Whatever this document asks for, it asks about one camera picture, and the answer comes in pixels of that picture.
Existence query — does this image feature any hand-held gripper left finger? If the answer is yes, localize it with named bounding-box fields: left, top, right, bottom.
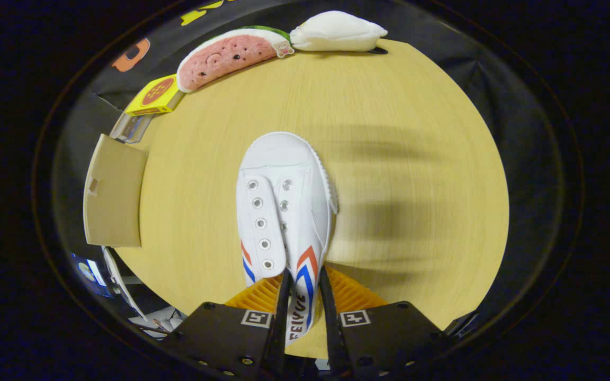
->
left=165, top=267, right=294, bottom=379

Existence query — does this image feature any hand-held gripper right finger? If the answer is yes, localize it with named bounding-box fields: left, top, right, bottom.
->
left=318, top=265, right=456, bottom=379

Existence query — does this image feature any white canvas shoe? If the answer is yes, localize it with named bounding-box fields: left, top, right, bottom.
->
left=235, top=131, right=339, bottom=347

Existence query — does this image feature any beige fabric storage box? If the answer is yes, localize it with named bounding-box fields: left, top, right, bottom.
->
left=83, top=133, right=149, bottom=248

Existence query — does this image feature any white device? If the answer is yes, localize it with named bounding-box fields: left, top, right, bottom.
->
left=102, top=246, right=148, bottom=320

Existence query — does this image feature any lit computer screen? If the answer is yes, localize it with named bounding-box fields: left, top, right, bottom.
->
left=71, top=253, right=112, bottom=298

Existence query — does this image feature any grey book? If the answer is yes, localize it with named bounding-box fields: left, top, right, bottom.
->
left=109, top=112, right=136, bottom=141

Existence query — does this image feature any yellow book red circle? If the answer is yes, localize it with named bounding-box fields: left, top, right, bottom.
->
left=125, top=74, right=185, bottom=117

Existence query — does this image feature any watermelon slice plush toy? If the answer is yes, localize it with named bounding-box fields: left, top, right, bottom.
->
left=176, top=25, right=296, bottom=94

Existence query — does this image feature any white plush toy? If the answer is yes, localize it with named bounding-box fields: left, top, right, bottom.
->
left=289, top=11, right=389, bottom=52

